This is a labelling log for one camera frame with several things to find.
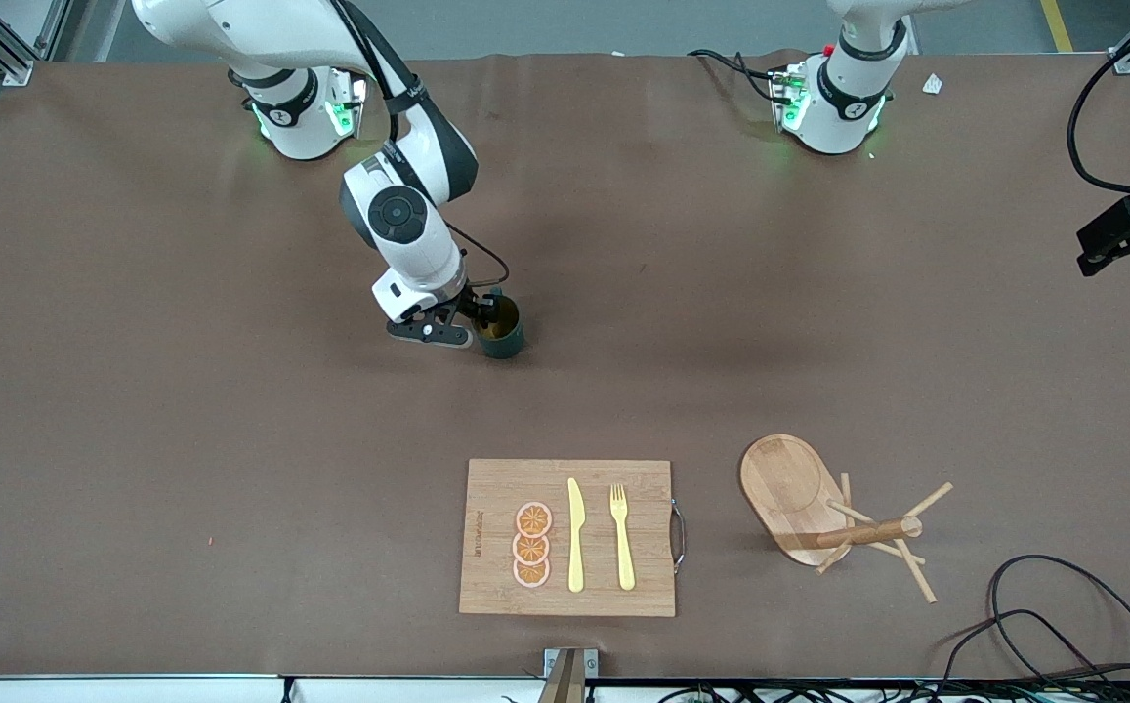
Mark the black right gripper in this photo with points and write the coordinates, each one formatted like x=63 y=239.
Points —
x=475 y=306

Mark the dark green cup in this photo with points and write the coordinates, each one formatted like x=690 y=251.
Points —
x=506 y=342

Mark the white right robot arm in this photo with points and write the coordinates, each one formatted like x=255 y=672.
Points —
x=408 y=234

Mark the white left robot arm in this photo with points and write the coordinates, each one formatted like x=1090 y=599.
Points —
x=838 y=103

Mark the bamboo cutting board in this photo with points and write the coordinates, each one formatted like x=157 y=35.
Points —
x=496 y=488

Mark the orange slice toy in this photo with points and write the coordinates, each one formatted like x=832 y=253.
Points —
x=533 y=518

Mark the brown table cover sheet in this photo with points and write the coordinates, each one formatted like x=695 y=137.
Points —
x=721 y=342

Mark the white paper scrap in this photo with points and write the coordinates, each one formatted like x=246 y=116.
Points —
x=933 y=84

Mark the yellow plastic knife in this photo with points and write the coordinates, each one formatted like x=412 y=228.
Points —
x=576 y=537

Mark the yellow plastic fork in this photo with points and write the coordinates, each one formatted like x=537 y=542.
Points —
x=623 y=547

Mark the wooden mug tree stand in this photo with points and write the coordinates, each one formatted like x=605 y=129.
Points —
x=784 y=483

